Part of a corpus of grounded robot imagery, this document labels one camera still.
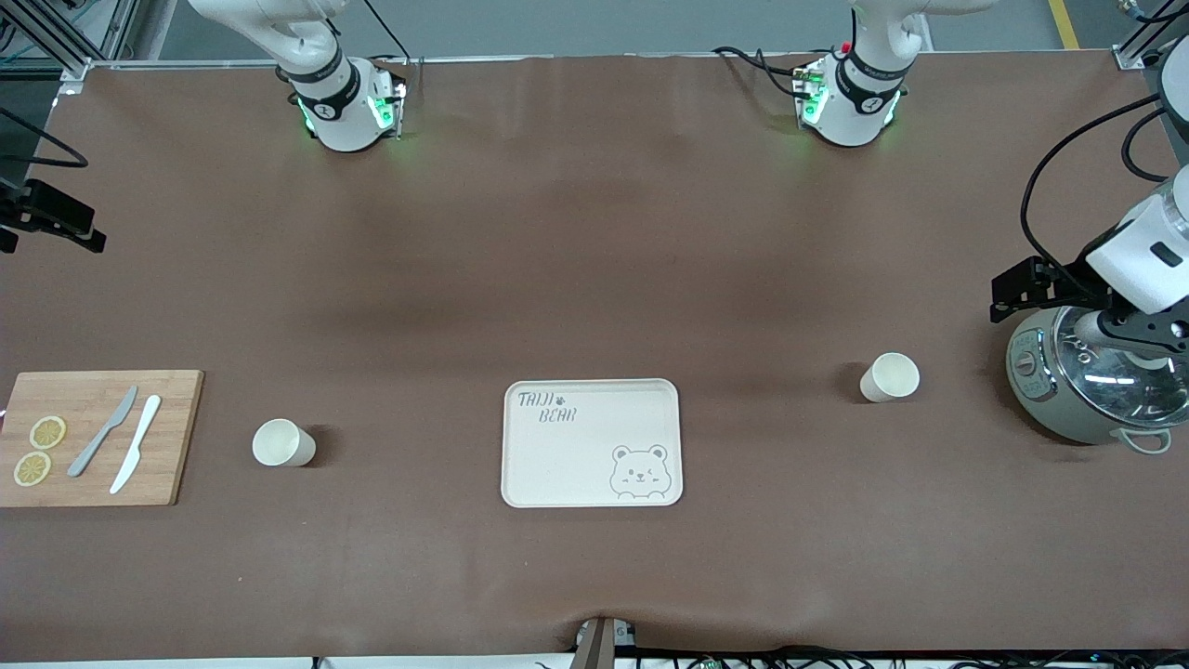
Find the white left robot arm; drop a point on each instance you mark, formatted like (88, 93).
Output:
(850, 116)

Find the brown table cover mat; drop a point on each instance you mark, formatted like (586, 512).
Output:
(594, 279)

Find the bamboo cutting board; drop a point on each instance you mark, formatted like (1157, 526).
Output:
(176, 437)

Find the grey plastic knife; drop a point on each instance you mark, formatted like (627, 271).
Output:
(97, 439)

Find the yellow lemon slice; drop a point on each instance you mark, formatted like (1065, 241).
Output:
(32, 468)
(48, 432)

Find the grey table edge bracket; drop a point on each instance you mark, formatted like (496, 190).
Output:
(604, 641)

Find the glass pot lid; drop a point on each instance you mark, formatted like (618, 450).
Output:
(1115, 381)

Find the green electric cooking pot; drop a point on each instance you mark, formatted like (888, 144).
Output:
(1040, 390)

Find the white plastic knife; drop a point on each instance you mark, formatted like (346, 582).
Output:
(137, 441)

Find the white plastic cup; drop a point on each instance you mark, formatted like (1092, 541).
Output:
(279, 443)
(890, 378)

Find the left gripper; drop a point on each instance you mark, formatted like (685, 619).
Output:
(1065, 282)

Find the aluminium frame post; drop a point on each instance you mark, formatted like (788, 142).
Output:
(56, 28)
(1147, 32)

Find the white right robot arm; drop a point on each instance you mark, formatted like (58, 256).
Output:
(344, 121)

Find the white bear print tray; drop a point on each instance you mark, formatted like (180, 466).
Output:
(576, 455)

